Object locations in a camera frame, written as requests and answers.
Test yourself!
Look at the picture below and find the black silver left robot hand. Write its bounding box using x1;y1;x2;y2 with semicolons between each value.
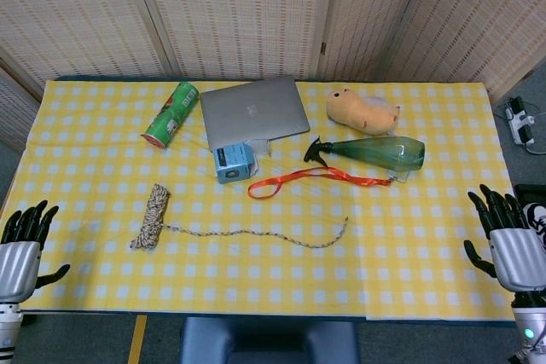
0;199;71;302

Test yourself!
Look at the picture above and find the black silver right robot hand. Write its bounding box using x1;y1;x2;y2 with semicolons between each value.
463;184;546;295

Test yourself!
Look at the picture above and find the beige braided rope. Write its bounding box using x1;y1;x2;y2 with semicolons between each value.
129;182;349;251

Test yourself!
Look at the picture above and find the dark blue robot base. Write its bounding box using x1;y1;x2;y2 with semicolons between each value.
178;316;362;364

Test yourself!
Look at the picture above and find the blue speaker box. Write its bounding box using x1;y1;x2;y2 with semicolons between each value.
213;142;259;185

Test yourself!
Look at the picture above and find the yellow checkered tablecloth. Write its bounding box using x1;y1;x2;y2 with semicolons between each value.
0;78;528;322

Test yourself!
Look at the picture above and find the black white sneaker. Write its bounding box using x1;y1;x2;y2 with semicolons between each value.
520;201;546;251

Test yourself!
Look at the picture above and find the white power strip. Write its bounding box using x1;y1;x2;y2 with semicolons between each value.
505;97;537;147

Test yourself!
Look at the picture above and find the yellow floor tape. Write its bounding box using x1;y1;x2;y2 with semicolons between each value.
127;315;148;364

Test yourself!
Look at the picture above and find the green spray bottle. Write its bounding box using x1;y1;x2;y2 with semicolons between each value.
303;135;427;171

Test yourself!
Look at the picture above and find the green chips can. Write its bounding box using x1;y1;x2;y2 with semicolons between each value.
142;81;200;151

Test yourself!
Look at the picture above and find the orange plush toy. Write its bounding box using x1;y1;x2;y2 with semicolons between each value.
326;87;402;136

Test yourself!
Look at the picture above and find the silver laptop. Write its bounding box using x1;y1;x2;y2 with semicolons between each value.
200;75;311;153

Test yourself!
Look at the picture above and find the bamboo folding screen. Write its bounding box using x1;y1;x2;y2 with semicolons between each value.
0;0;546;152

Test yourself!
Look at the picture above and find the orange lanyard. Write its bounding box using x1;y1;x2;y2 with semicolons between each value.
247;167;392;200

